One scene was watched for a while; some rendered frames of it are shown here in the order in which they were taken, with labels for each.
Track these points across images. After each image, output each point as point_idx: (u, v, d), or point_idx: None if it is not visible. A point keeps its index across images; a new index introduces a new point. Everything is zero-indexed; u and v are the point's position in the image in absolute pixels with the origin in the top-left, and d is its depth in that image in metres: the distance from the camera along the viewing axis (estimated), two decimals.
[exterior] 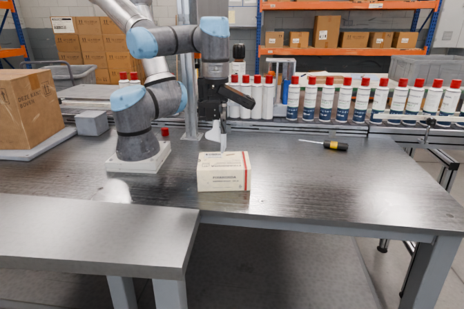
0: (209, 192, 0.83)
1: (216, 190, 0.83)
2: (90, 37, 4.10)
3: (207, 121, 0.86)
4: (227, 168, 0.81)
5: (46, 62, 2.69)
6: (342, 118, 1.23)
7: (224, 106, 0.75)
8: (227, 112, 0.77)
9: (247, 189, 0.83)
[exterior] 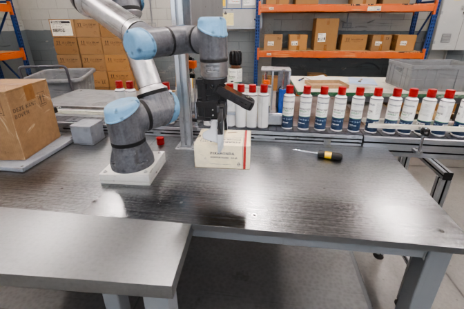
0: (206, 167, 0.80)
1: (213, 167, 0.80)
2: (88, 40, 4.10)
3: (209, 121, 0.87)
4: (225, 144, 0.77)
5: (44, 66, 2.70)
6: (337, 127, 1.24)
7: (221, 106, 0.75)
8: (225, 112, 0.77)
9: (246, 167, 0.79)
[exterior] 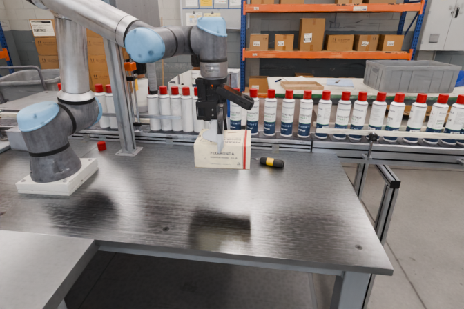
0: (206, 167, 0.80)
1: (213, 167, 0.80)
2: None
3: (209, 121, 0.87)
4: (225, 144, 0.77)
5: (16, 67, 2.65)
6: (285, 132, 1.18)
7: (221, 106, 0.75)
8: (225, 112, 0.77)
9: (246, 167, 0.79)
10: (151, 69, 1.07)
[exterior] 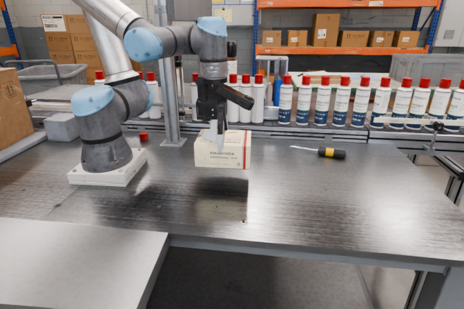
0: (206, 167, 0.80)
1: (213, 167, 0.80)
2: (81, 36, 3.98)
3: (209, 121, 0.87)
4: (225, 144, 0.77)
5: (32, 61, 2.58)
6: (339, 121, 1.12)
7: (221, 106, 0.75)
8: (225, 112, 0.77)
9: (246, 167, 0.79)
10: None
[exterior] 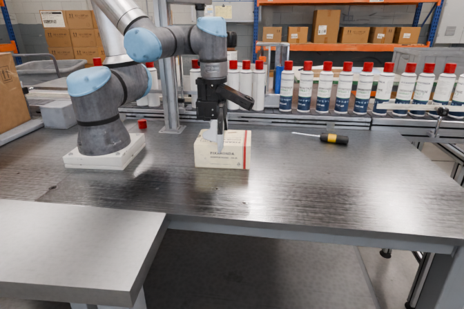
0: (206, 167, 0.80)
1: (213, 167, 0.80)
2: (81, 32, 3.96)
3: (209, 121, 0.87)
4: (225, 144, 0.77)
5: (30, 55, 2.56)
6: (341, 108, 1.10)
7: (221, 106, 0.75)
8: (225, 112, 0.77)
9: (246, 167, 0.79)
10: None
